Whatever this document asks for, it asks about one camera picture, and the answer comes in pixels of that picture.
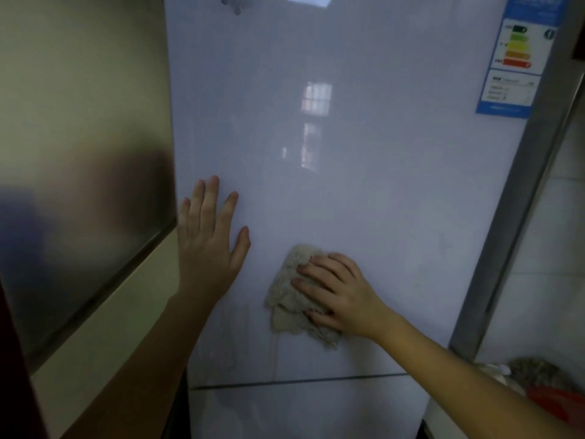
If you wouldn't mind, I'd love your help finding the blue energy label sticker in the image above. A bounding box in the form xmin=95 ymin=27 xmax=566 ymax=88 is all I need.
xmin=475 ymin=0 xmax=572 ymax=119

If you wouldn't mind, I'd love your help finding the grey fluffy item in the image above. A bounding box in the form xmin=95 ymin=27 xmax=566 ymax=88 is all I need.
xmin=506 ymin=357 xmax=576 ymax=394

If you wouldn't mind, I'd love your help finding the red plastic item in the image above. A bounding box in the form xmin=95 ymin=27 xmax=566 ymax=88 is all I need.
xmin=528 ymin=385 xmax=585 ymax=428

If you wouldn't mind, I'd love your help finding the white plastic bag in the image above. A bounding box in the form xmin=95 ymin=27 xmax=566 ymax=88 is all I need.
xmin=475 ymin=362 xmax=526 ymax=396

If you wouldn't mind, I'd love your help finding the person's right hand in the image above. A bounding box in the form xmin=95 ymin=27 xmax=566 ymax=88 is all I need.
xmin=291 ymin=253 xmax=395 ymax=340

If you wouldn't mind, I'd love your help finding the person's right forearm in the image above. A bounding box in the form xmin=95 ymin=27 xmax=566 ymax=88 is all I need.
xmin=375 ymin=313 xmax=585 ymax=439

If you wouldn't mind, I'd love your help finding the person's left forearm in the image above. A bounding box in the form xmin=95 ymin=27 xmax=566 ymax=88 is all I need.
xmin=62 ymin=288 xmax=229 ymax=439

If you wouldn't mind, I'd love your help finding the stainless steel cabinet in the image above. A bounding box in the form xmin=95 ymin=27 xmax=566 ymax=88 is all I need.
xmin=0 ymin=0 xmax=179 ymax=375

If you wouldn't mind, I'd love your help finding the beige cleaning cloth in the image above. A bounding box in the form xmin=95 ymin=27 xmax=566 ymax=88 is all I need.
xmin=264 ymin=244 xmax=342 ymax=350

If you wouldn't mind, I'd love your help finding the white glossy refrigerator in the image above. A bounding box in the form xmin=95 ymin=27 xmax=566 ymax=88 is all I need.
xmin=162 ymin=0 xmax=585 ymax=439

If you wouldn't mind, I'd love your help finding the person's left hand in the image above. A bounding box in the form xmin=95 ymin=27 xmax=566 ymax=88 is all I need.
xmin=177 ymin=175 xmax=251 ymax=301

